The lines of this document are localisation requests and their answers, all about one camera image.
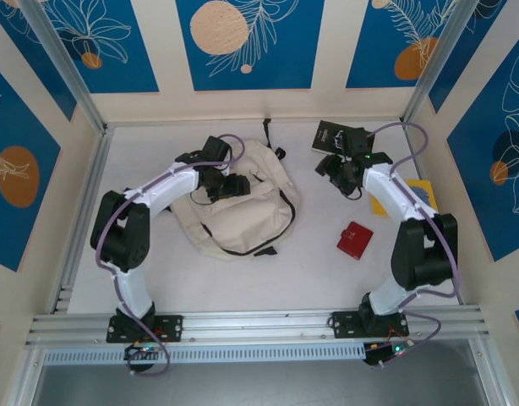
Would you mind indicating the long aluminium frame rail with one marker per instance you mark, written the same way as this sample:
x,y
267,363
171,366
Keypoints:
x,y
259,325

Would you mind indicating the yellow book with blue figure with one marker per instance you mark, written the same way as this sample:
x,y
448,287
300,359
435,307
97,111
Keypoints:
x,y
424,190

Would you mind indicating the red wallet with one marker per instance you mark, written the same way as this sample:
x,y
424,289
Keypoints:
x,y
354,240

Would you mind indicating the black book with gold title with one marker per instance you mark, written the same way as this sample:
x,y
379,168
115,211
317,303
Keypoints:
x,y
327,137

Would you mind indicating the aluminium side rail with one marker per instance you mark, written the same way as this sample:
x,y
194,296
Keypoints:
x,y
417,169
78,228

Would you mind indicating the beige canvas backpack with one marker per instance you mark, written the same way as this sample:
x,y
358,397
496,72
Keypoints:
x,y
242,211

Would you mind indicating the aluminium frame leg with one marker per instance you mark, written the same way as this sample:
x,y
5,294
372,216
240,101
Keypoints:
x,y
28,376
490,376

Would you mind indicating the aluminium frame post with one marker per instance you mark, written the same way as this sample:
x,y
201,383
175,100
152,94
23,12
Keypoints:
x,y
441,63
67,72

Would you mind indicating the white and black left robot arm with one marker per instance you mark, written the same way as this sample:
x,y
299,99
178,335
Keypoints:
x,y
132,292

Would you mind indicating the small circuit board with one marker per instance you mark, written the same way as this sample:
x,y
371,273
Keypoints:
x,y
382,353
141,350

